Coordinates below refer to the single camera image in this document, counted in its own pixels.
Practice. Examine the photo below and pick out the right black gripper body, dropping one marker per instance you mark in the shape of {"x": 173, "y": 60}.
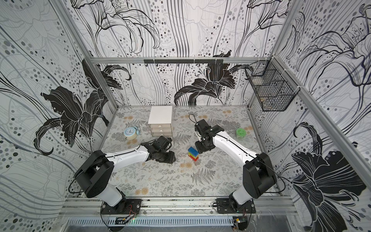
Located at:
{"x": 204, "y": 144}

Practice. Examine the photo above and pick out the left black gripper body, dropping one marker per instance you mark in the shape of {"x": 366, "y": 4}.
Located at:
{"x": 164, "y": 157}

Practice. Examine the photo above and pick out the blue lego brick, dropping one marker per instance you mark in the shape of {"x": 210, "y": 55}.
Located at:
{"x": 193, "y": 151}

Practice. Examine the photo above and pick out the red lego brick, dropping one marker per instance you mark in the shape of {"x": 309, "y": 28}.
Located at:
{"x": 194, "y": 159}

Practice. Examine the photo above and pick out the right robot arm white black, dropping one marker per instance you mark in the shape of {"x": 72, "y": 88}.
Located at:
{"x": 258, "y": 174}

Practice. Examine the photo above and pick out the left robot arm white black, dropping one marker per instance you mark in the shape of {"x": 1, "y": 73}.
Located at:
{"x": 94, "y": 175}

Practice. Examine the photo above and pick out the white drawer cabinet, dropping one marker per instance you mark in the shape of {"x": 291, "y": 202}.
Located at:
{"x": 160, "y": 121}

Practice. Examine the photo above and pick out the small blue alarm clock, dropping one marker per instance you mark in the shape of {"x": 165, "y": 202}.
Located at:
{"x": 131, "y": 133}

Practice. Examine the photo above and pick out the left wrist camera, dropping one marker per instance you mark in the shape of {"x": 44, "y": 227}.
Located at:
{"x": 163, "y": 143}

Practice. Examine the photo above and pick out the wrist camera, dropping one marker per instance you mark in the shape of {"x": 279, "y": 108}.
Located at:
{"x": 201, "y": 127}
{"x": 163, "y": 143}

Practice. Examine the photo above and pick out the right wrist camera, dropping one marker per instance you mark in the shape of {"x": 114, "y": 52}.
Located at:
{"x": 201, "y": 127}

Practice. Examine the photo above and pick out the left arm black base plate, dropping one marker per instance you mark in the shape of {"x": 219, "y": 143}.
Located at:
{"x": 124, "y": 207}

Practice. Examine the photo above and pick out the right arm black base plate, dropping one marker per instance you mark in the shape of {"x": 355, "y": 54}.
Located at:
{"x": 230, "y": 206}

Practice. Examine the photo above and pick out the white slotted cable duct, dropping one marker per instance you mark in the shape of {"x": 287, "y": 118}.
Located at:
{"x": 153, "y": 221}

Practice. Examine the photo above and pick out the black wire basket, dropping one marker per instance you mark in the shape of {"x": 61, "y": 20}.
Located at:
{"x": 270, "y": 85}

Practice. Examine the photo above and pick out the black wall hook bar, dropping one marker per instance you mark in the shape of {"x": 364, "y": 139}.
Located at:
{"x": 183, "y": 61}

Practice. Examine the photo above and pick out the aluminium front rail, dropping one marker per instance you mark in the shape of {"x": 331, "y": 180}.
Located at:
{"x": 180, "y": 206}

